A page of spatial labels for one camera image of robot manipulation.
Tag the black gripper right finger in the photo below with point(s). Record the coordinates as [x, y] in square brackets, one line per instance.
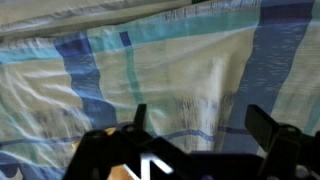
[286, 150]

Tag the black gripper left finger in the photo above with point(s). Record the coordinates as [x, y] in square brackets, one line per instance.
[110, 153]

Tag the blue plaid bed cover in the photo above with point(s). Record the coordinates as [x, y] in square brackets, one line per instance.
[186, 76]

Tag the white mattress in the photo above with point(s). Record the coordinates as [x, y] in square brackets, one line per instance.
[66, 15]

